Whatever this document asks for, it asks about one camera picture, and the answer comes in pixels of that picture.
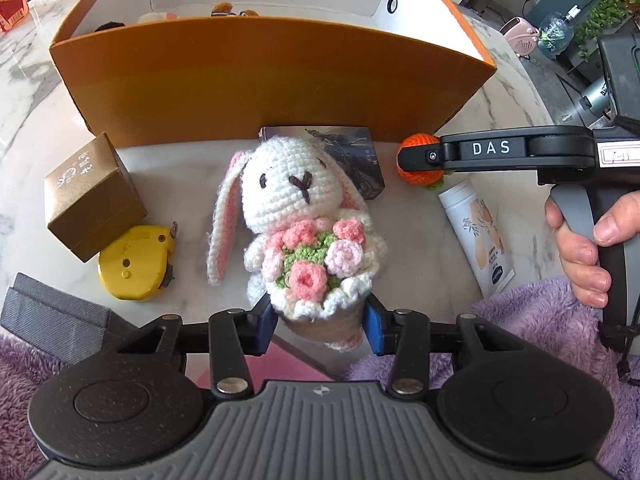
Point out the gold gift box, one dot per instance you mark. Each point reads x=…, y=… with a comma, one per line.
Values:
x=95, y=200

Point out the dark brown plush toy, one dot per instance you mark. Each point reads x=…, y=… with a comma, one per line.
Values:
x=110, y=26

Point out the dark illustrated card box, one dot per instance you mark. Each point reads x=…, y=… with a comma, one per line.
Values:
x=357, y=155

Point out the pink and white plush toy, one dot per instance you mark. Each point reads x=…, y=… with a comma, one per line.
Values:
x=157, y=16

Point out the grey fabric case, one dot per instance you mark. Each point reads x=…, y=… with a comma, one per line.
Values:
x=50, y=315

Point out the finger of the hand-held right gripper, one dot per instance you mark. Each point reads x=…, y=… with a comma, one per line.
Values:
x=500, y=149

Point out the white lotion sachet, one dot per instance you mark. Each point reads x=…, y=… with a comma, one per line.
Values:
x=475, y=240

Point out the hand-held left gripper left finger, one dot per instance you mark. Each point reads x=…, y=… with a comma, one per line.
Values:
x=265, y=327

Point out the pink fan heater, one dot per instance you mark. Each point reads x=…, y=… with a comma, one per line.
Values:
x=520, y=35

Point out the brown and yellow plush toy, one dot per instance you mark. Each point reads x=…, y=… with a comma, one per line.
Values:
x=222, y=8

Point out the orange crochet fruit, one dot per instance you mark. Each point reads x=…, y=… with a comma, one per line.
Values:
x=417, y=176

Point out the purple fuzzy blanket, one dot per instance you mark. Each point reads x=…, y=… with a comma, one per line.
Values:
x=525, y=310

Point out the person's right hand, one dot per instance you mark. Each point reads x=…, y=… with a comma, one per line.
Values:
x=580, y=270

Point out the green vine plant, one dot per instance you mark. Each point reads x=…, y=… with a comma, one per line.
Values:
x=607, y=5

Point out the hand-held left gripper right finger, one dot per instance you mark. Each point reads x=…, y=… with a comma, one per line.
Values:
x=375, y=327

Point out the white crochet bunny with bouquet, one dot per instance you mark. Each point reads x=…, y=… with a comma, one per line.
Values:
x=295, y=185

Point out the blue water jug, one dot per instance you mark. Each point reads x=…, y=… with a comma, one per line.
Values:
x=557, y=32

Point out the orange cardboard box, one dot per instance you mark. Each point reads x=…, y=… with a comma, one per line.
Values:
x=250, y=80

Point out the yellow tape measure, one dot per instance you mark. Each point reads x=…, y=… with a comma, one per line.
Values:
x=132, y=265

